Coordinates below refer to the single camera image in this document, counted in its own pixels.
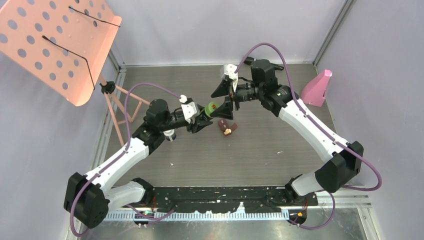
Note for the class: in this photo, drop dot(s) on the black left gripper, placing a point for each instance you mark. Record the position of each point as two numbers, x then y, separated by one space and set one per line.
198 124

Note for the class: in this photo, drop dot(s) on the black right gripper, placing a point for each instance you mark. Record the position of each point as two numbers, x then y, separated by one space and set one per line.
225 110

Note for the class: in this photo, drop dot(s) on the green bottle cap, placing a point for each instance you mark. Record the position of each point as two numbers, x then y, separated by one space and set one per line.
210 108

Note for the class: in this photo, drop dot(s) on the brown translucent pill container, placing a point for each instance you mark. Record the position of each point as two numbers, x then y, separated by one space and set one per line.
224 124

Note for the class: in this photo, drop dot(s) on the green black pill bottle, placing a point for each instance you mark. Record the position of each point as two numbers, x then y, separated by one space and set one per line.
204 113

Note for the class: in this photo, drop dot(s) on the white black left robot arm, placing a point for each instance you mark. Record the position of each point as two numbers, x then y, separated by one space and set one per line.
89 197

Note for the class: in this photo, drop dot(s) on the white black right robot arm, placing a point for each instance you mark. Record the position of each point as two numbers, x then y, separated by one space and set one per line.
341 158

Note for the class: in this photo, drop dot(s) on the white capped pill bottle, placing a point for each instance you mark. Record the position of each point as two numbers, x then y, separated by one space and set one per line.
170 135

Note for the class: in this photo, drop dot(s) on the black microphone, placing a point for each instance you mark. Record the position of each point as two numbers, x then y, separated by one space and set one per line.
249 60

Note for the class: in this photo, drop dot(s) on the pink wedge object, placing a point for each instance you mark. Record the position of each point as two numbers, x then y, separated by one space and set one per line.
314 93

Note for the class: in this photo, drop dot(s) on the pink music stand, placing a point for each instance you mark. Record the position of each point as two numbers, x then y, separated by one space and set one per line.
63 44

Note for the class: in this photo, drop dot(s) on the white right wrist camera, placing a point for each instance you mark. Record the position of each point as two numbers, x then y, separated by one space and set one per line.
228 73

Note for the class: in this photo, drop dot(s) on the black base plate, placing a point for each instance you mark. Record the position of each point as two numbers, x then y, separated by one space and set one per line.
225 199

